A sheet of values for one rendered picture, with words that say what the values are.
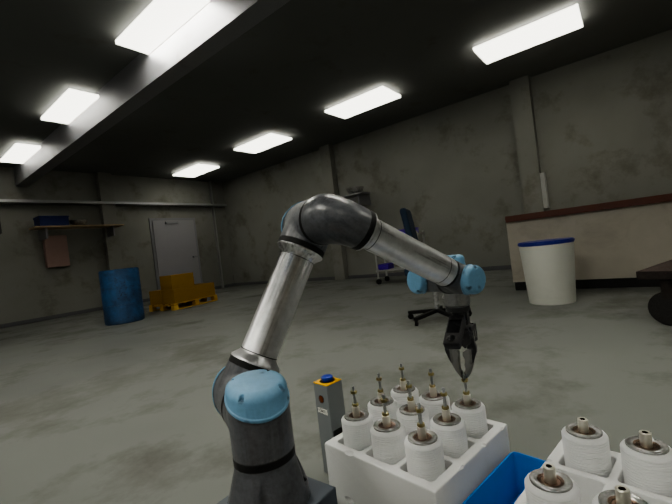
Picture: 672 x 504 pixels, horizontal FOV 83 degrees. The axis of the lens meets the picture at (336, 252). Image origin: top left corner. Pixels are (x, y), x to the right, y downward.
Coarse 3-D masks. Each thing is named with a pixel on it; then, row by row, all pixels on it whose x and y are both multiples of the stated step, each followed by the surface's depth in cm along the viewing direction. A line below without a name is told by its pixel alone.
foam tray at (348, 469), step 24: (504, 432) 111; (336, 456) 111; (360, 456) 105; (480, 456) 101; (504, 456) 110; (336, 480) 112; (360, 480) 104; (384, 480) 98; (408, 480) 92; (456, 480) 92; (480, 480) 100
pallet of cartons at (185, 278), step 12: (168, 276) 698; (180, 276) 713; (192, 276) 736; (168, 288) 700; (180, 288) 710; (192, 288) 735; (204, 288) 761; (156, 300) 717; (168, 300) 702; (180, 300) 707; (192, 300) 730; (204, 300) 795; (216, 300) 784
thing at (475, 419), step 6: (456, 408) 111; (480, 408) 110; (462, 414) 110; (468, 414) 109; (474, 414) 108; (480, 414) 109; (468, 420) 109; (474, 420) 108; (480, 420) 109; (486, 420) 111; (468, 426) 109; (474, 426) 108; (480, 426) 109; (486, 426) 110; (468, 432) 109; (474, 432) 108; (480, 432) 109; (486, 432) 110; (474, 438) 108
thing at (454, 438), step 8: (432, 424) 104; (464, 424) 103; (440, 432) 101; (448, 432) 101; (456, 432) 100; (464, 432) 102; (448, 440) 101; (456, 440) 101; (464, 440) 102; (448, 448) 101; (456, 448) 100; (464, 448) 101; (456, 456) 100
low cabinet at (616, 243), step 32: (512, 224) 450; (544, 224) 429; (576, 224) 410; (608, 224) 393; (640, 224) 377; (512, 256) 453; (576, 256) 413; (608, 256) 395; (640, 256) 379; (576, 288) 418
